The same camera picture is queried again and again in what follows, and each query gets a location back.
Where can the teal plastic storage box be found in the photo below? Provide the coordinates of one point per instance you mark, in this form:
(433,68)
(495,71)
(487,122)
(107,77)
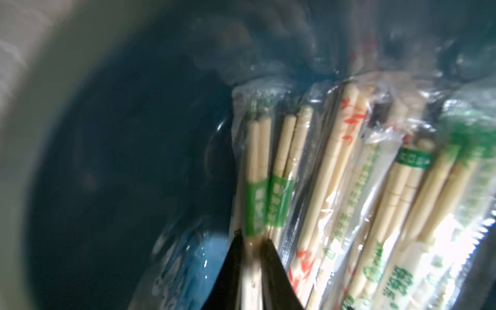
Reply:
(118,176)

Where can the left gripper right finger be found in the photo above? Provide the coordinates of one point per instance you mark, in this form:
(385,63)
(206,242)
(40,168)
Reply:
(277,292)

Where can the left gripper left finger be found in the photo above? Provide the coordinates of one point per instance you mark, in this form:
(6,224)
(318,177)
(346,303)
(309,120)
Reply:
(226,291)

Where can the chopsticks green text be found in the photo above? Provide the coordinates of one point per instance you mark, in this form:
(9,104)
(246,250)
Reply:
(253,107)

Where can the chopstick pile in box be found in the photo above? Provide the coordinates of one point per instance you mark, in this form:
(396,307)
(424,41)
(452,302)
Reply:
(395,192)

